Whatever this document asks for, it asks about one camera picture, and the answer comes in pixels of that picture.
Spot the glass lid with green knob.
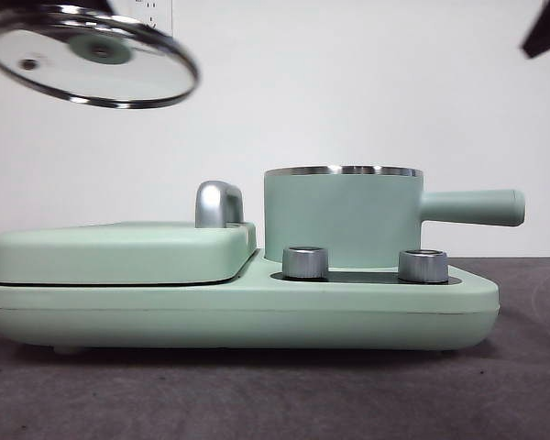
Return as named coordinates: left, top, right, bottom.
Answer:
left=0, top=4, right=201, bottom=110

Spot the mint green breakfast machine base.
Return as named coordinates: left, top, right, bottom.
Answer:
left=0, top=249, right=501, bottom=357

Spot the silver control knob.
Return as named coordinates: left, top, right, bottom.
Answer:
left=281, top=246, right=330, bottom=280
left=397, top=248, right=449, bottom=283

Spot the white wall socket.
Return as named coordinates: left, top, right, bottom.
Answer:
left=130, top=0, right=174, bottom=36

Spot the mint green griddle cover, silver handle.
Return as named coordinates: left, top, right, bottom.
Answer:
left=0, top=180, right=258, bottom=286

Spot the mint green pot with handle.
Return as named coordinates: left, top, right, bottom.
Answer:
left=263, top=164, right=527, bottom=270

